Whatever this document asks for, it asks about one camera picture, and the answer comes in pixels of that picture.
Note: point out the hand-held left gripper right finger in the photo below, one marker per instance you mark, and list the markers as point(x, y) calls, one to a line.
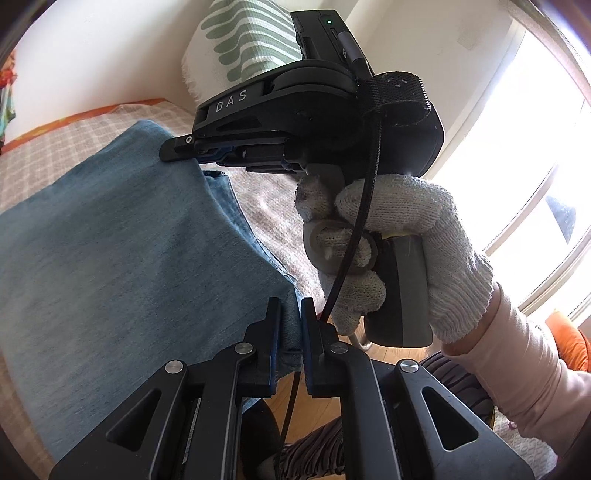
point(308, 350)

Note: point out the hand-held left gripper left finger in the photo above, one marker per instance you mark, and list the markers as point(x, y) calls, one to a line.
point(272, 341)

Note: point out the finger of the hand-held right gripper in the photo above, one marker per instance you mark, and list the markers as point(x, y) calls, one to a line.
point(182, 146)
point(221, 157)

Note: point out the blue denim pants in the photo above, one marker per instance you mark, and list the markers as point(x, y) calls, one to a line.
point(115, 254)

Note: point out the person's right forearm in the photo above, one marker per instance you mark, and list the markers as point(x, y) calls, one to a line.
point(521, 360)

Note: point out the person's right hand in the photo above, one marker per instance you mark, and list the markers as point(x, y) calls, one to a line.
point(415, 207)

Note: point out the beige plaid blanket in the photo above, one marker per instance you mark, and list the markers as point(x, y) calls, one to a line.
point(272, 203)

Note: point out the green patterned cushion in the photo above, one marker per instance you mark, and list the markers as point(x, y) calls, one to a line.
point(244, 41)

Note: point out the person's striped clothing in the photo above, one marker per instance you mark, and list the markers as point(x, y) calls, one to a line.
point(461, 383)

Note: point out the colourful printed cloth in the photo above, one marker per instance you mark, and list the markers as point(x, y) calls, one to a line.
point(7, 92)

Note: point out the window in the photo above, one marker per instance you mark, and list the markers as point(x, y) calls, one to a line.
point(531, 138)

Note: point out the grey patterned mat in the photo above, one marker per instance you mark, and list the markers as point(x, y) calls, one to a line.
point(526, 457)

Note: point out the orange cushion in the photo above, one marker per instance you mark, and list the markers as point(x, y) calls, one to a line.
point(572, 341)

